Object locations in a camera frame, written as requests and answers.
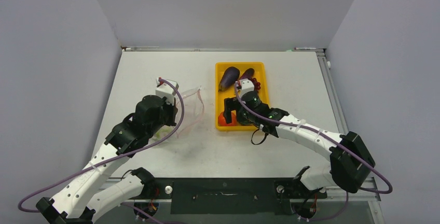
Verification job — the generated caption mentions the orange pumpkin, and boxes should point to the orange pumpkin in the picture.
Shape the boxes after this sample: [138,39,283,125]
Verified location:
[217,111,238,127]

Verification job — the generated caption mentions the yellow plastic tray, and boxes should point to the yellow plastic tray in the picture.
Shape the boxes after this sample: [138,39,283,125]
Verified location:
[215,62,270,132]

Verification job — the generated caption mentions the clear zip top bag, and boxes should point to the clear zip top bag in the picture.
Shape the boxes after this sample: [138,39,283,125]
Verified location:
[166,86,205,141]

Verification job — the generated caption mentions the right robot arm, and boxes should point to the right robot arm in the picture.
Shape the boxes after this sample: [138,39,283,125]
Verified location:
[223,91,375,197]

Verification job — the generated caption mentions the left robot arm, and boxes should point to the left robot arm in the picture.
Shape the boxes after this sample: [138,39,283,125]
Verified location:
[36,92,180,223]

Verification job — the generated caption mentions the dark red grape bunch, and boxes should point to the dark red grape bunch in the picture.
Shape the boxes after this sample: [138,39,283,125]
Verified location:
[249,78,261,91]

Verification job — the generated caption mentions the slim purple eggplant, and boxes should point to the slim purple eggplant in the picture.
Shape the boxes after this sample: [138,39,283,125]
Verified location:
[239,68,255,80]

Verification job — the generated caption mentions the dark purple round eggplant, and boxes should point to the dark purple round eggplant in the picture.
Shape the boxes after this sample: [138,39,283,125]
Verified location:
[218,66,240,92]

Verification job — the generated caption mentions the marker pen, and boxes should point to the marker pen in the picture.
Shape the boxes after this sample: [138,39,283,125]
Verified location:
[294,47,317,51]

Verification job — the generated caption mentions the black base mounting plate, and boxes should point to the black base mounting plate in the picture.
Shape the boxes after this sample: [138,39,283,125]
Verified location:
[135,178,327,215]

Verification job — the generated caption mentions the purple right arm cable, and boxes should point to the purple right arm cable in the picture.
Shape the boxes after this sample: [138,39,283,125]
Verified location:
[233,83,394,222]

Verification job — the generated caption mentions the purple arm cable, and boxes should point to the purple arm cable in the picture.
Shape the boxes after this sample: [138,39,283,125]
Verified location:
[18,78,186,214]
[233,83,394,222]

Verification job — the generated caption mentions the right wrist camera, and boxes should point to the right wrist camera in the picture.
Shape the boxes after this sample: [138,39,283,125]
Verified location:
[235,79,255,97]

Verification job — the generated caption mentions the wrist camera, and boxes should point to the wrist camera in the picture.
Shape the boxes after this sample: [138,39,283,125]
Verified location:
[155,77,179,106]
[235,79,255,97]

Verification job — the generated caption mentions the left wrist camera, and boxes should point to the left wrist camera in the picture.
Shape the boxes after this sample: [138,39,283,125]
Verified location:
[155,77,179,106]

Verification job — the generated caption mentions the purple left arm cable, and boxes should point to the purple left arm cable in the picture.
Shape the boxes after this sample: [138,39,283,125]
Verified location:
[18,78,186,214]

